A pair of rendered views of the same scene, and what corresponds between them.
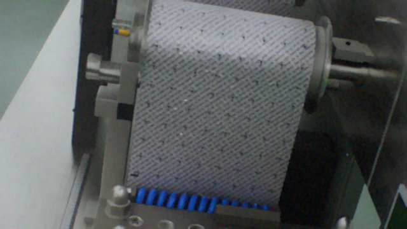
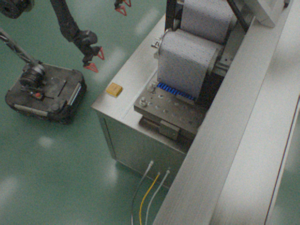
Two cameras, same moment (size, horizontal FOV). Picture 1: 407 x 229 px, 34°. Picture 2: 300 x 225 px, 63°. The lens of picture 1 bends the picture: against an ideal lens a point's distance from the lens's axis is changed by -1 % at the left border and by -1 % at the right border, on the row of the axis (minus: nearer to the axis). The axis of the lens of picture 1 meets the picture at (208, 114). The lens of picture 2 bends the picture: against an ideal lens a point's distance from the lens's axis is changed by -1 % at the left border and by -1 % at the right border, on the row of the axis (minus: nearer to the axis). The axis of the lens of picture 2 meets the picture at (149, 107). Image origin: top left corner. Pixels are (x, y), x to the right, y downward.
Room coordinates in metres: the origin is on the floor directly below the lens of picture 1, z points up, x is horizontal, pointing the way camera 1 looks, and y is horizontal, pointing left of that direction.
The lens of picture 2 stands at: (0.15, -0.32, 2.09)
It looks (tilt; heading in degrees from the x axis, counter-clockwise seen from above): 58 degrees down; 33
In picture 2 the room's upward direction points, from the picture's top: 1 degrees clockwise
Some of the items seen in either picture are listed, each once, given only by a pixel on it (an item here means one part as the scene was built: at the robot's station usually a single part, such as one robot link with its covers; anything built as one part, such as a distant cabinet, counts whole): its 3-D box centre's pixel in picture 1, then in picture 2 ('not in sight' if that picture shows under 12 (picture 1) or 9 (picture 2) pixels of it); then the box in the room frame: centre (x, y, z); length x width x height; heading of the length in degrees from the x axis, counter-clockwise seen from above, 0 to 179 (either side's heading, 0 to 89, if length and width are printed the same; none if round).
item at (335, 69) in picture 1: (341, 69); (223, 66); (0.96, -0.18, 1.25); 0.07 x 0.04 x 0.04; 95
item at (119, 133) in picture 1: (110, 140); (159, 63); (0.96, 0.15, 1.05); 0.06 x 0.05 x 0.31; 95
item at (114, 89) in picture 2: not in sight; (114, 89); (0.75, 0.32, 0.91); 0.07 x 0.07 x 0.02; 5
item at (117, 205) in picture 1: (119, 199); (150, 86); (0.80, 0.10, 1.05); 0.04 x 0.04 x 0.04
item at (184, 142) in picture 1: (211, 151); (179, 79); (0.88, -0.01, 1.11); 0.23 x 0.01 x 0.18; 95
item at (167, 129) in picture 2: not in sight; (169, 130); (0.67, -0.10, 0.96); 0.10 x 0.03 x 0.11; 95
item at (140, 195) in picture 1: (205, 207); (176, 92); (0.86, -0.02, 1.03); 0.21 x 0.04 x 0.03; 95
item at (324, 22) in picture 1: (316, 65); (215, 62); (0.95, -0.15, 1.25); 0.15 x 0.01 x 0.15; 5
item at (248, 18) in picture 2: not in sight; (246, 19); (1.20, -0.16, 1.33); 0.07 x 0.07 x 0.07; 5
